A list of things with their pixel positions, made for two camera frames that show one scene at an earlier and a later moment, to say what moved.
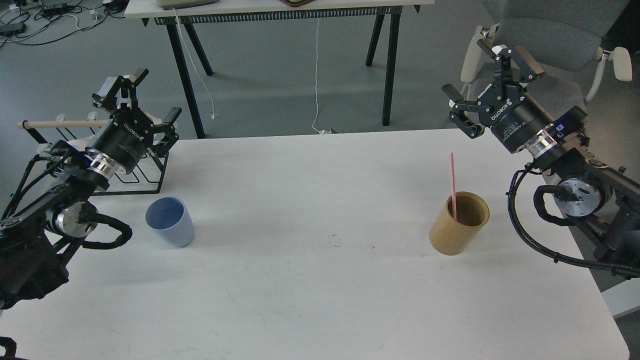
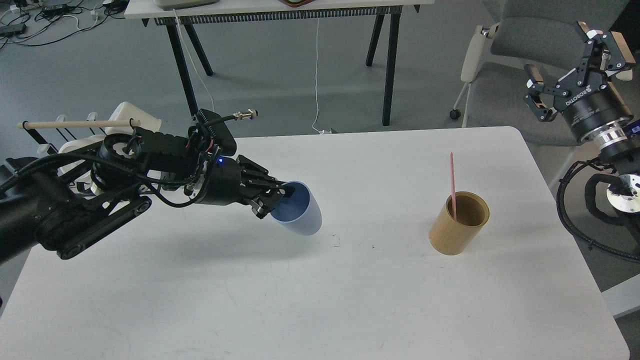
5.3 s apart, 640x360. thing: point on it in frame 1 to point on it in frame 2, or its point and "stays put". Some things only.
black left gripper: x=125 y=137 to x=224 y=185
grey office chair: x=564 y=37 stays put
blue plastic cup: x=169 y=218 to x=300 y=213
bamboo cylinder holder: x=449 y=237 stays put
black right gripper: x=515 y=116 to x=598 y=116
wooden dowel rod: x=55 y=123 stays put
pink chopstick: x=453 y=186 stays put
